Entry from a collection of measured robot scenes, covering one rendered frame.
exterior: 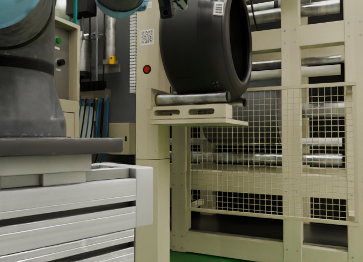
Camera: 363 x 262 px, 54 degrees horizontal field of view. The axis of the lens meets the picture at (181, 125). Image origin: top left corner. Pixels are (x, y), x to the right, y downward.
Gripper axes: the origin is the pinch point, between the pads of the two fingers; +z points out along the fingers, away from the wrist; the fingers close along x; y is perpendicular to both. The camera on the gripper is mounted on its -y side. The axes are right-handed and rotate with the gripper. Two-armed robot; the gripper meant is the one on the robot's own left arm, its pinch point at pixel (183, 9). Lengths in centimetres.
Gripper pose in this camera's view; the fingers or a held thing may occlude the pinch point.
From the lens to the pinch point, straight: 141.6
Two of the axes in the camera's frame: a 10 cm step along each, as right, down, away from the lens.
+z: 4.1, 1.5, 9.0
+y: 0.4, -9.9, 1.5
